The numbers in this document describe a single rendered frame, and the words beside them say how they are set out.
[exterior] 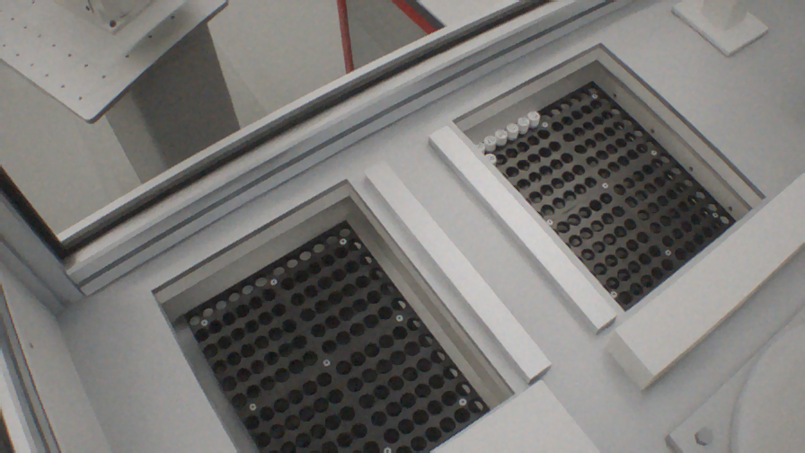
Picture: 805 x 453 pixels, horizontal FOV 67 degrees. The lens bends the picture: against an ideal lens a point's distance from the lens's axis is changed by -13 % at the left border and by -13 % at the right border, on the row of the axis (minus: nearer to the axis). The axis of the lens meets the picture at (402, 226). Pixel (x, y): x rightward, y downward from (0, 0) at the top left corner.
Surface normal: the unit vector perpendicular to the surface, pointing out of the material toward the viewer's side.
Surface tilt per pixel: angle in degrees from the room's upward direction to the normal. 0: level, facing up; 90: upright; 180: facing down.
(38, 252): 90
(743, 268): 0
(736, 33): 0
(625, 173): 0
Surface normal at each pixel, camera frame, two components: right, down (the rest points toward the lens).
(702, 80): -0.04, -0.52
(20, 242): 0.56, 0.69
